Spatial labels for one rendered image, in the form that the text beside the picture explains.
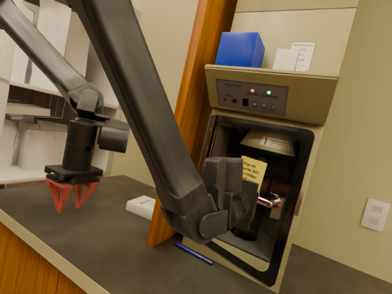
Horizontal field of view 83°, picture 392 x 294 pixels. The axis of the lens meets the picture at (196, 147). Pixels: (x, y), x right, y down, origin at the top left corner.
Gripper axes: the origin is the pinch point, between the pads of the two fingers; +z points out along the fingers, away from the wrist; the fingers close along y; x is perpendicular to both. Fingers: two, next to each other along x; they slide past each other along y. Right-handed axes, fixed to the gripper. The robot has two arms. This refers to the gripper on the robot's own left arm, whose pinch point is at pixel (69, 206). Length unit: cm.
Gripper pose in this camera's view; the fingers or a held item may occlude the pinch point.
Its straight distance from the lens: 59.6
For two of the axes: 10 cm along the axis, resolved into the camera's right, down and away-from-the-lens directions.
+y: 4.6, 0.3, 8.9
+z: -2.2, 9.7, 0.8
